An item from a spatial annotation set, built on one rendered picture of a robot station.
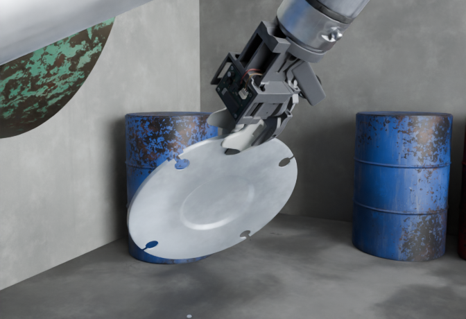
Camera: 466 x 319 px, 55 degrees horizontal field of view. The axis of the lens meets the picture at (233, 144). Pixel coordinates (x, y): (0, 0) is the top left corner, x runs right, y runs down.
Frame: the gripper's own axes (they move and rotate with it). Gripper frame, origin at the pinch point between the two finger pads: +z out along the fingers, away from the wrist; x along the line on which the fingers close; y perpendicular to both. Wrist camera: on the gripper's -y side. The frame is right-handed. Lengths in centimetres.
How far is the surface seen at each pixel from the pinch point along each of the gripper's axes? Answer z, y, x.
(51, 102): 21.5, 12.6, -29.4
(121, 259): 204, -83, -71
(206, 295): 153, -91, -19
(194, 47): 157, -195, -222
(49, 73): 13.2, 15.2, -28.0
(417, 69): 57, -269, -91
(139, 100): 168, -123, -171
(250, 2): 102, -221, -217
